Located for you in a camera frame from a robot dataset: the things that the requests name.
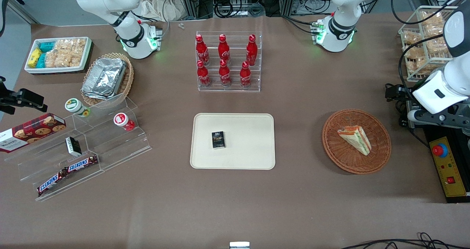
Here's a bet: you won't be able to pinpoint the clear acrylic stepped shelf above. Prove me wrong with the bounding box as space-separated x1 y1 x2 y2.
5 93 152 202

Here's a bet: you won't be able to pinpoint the beige plastic tray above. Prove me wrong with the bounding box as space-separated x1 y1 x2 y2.
190 113 276 170

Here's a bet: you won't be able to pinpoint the red tartan cookie box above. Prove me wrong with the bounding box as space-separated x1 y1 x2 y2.
0 113 67 154

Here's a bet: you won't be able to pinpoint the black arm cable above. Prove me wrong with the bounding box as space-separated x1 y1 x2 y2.
390 0 467 92

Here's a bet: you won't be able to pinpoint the black floor cable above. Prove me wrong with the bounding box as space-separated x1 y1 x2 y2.
340 232 470 249

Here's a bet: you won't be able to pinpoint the clear acrylic bottle rack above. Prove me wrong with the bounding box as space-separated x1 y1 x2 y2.
196 31 263 93

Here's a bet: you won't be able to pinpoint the green lid yogurt cup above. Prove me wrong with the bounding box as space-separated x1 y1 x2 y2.
65 98 91 118

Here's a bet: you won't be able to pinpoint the round brown wicker basket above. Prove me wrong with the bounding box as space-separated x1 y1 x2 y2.
322 109 392 175

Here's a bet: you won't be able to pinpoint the clear bagged pastry snack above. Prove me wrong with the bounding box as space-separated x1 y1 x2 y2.
426 37 449 55
423 24 447 39
404 45 427 60
420 10 445 25
407 57 438 76
403 31 423 46

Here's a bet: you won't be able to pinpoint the red cola bottle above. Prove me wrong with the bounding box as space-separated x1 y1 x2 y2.
195 35 210 66
246 34 259 67
196 60 212 87
218 59 232 87
240 61 252 88
218 34 231 63

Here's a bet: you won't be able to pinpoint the black table cable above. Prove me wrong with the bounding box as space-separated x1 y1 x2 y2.
398 102 431 149

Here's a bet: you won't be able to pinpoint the red lid yogurt cup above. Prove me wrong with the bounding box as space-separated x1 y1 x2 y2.
113 112 136 132

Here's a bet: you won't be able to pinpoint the black coiled cable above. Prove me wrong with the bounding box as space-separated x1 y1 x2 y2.
214 0 243 19

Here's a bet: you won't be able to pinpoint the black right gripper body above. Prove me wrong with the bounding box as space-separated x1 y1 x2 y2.
0 76 19 115

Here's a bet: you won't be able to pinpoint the yellow snack pack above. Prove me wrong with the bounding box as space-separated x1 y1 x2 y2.
27 48 43 68

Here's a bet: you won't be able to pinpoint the small black card box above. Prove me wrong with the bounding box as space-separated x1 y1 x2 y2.
211 131 225 149

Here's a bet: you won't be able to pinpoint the stacked foil containers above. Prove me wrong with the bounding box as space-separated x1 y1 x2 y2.
81 58 127 100

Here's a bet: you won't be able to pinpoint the yellow emergency stop box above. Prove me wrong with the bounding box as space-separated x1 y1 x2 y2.
429 136 469 198

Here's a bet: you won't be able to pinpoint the small black white box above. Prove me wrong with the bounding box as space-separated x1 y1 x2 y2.
65 136 83 157

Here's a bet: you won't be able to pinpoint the black machine housing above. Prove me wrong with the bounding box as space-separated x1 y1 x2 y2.
422 123 470 204

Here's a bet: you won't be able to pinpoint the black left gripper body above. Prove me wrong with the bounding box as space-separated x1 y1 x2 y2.
399 87 415 111

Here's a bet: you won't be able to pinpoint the white wire basket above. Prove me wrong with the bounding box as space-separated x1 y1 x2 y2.
398 6 460 83

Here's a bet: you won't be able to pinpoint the triangular sandwich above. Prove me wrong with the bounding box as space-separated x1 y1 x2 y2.
337 125 372 156

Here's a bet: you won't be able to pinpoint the beige cloth bag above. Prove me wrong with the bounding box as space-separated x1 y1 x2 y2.
137 0 192 22

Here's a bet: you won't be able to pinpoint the oval light wicker basket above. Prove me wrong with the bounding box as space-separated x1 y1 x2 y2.
80 53 135 107

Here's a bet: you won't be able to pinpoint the white rectangular plastic bin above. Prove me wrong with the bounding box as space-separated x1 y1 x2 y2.
24 37 93 75

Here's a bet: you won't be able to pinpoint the black curved bar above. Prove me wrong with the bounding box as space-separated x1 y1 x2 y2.
0 0 14 37

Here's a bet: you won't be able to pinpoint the clear rice cracker bag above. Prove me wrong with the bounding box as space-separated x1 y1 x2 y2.
55 39 75 68
72 39 87 67
44 49 60 68

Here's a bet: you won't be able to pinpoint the snickers chocolate bar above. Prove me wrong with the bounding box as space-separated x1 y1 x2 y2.
37 168 69 197
64 155 99 173

